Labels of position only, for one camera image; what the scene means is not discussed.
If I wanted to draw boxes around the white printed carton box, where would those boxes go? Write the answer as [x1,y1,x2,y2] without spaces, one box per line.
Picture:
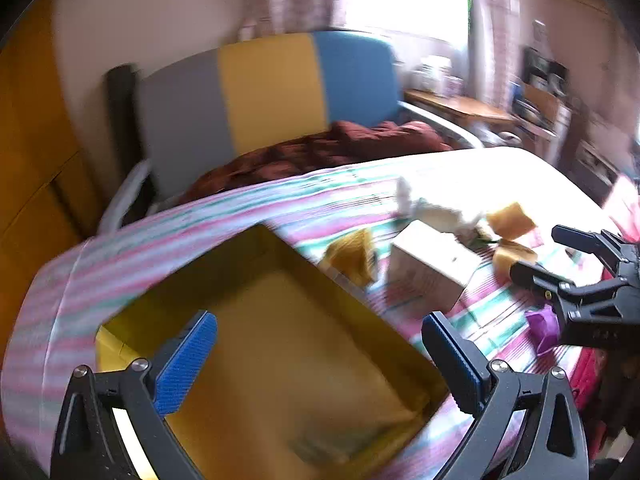
[387,220,481,313]

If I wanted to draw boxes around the cluttered side shelf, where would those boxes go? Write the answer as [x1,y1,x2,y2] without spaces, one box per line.
[510,45,573,161]

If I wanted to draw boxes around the tall white box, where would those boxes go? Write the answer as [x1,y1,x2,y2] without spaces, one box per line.
[417,55,453,92]

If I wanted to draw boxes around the purple wrapper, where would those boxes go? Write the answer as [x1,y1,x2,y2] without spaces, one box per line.
[524,306,560,358]

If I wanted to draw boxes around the orange cracker snack packet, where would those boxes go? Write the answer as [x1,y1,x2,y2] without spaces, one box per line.
[492,240,540,278]

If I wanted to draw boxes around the white bed rail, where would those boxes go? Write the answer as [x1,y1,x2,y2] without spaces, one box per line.
[97,160,156,233]
[400,102,483,150]

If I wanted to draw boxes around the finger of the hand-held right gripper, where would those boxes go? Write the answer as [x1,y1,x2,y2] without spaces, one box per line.
[510,261,640,323]
[551,225,640,278]

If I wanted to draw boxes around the grey yellow blue headboard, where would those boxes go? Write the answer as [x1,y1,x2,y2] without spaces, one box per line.
[135,30,406,196]

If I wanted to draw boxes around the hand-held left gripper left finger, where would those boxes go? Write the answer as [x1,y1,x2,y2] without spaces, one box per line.
[50,310,218,480]

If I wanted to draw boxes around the dark red blanket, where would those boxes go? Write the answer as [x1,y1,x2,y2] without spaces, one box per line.
[177,120,453,206]

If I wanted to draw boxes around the black rolled mat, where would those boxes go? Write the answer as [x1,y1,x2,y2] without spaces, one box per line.
[106,64,151,161]

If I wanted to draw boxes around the wooden wardrobe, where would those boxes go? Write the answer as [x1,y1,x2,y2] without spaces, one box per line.
[0,0,101,281]

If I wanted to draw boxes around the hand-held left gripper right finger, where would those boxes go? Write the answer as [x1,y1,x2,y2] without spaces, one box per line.
[421,311,590,480]

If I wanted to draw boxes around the yellow sponge cloth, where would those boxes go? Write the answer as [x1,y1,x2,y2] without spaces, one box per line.
[487,201,538,240]

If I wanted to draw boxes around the dark red and gold box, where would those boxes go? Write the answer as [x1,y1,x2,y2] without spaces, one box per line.
[95,222,451,480]

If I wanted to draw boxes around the striped bed sheet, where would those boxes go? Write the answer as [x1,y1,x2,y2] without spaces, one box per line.
[0,147,621,480]

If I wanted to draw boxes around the yellow knitted sock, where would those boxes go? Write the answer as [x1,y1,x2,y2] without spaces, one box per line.
[322,227,378,288]

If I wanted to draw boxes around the red clothing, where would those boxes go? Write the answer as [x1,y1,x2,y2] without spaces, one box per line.
[570,345,608,411]

